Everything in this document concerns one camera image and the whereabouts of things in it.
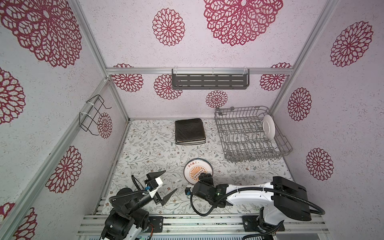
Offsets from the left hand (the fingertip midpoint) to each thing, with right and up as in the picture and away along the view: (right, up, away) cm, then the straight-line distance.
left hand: (169, 181), depth 67 cm
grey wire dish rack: (+48, +19, +43) cm, 67 cm away
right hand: (+16, -2, +16) cm, 23 cm away
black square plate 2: (+9, +15, +38) cm, 42 cm away
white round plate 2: (+61, +26, +33) cm, 74 cm away
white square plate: (+10, +14, +37) cm, 41 cm away
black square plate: (+8, +24, +42) cm, 49 cm away
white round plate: (+11, +1, +25) cm, 28 cm away
